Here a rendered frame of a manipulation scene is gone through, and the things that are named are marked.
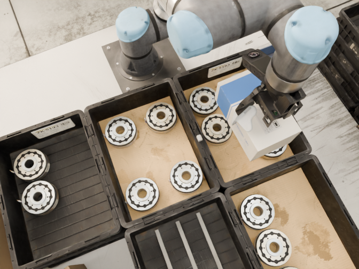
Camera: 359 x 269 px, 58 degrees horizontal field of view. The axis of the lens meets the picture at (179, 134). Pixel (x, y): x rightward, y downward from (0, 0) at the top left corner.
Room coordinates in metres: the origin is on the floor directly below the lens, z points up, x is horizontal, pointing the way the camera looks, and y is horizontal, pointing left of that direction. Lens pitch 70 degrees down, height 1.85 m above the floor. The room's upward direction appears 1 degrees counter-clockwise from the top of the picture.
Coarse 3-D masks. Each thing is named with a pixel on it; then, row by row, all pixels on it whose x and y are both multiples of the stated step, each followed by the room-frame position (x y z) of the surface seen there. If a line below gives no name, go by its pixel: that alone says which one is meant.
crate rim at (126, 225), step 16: (160, 80) 0.52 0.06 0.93; (128, 96) 0.47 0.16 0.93; (176, 96) 0.47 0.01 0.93; (192, 128) 0.36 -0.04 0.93; (96, 144) 0.31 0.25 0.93; (208, 160) 0.25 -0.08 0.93; (112, 192) 0.17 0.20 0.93; (208, 192) 0.16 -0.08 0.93; (176, 208) 0.12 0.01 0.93; (128, 224) 0.08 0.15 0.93
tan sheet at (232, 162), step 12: (240, 72) 0.61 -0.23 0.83; (204, 84) 0.56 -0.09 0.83; (216, 84) 0.56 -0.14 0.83; (228, 144) 0.33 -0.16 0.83; (216, 156) 0.29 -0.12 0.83; (228, 156) 0.29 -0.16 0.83; (240, 156) 0.29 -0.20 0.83; (288, 156) 0.29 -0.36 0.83; (228, 168) 0.25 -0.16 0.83; (240, 168) 0.25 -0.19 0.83; (252, 168) 0.25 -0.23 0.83; (228, 180) 0.21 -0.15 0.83
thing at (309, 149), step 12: (216, 60) 0.59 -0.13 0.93; (228, 60) 0.59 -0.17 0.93; (192, 72) 0.55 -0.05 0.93; (180, 96) 0.47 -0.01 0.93; (192, 120) 0.38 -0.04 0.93; (300, 132) 0.33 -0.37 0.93; (204, 144) 0.30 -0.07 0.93; (300, 156) 0.26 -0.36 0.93; (216, 168) 0.23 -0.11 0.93; (264, 168) 0.22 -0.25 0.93; (240, 180) 0.19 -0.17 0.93
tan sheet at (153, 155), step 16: (128, 112) 0.46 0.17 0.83; (144, 112) 0.46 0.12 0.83; (176, 112) 0.45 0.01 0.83; (144, 128) 0.40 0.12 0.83; (176, 128) 0.40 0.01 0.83; (144, 144) 0.34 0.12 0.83; (160, 144) 0.34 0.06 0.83; (176, 144) 0.34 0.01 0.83; (112, 160) 0.29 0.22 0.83; (128, 160) 0.29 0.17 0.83; (144, 160) 0.29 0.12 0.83; (160, 160) 0.28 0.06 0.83; (176, 160) 0.28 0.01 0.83; (192, 160) 0.28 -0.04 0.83; (128, 176) 0.23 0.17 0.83; (144, 176) 0.23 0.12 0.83; (160, 176) 0.23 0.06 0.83; (144, 192) 0.18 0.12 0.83; (160, 192) 0.18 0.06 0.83; (176, 192) 0.18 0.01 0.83; (128, 208) 0.13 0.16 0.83; (160, 208) 0.13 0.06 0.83
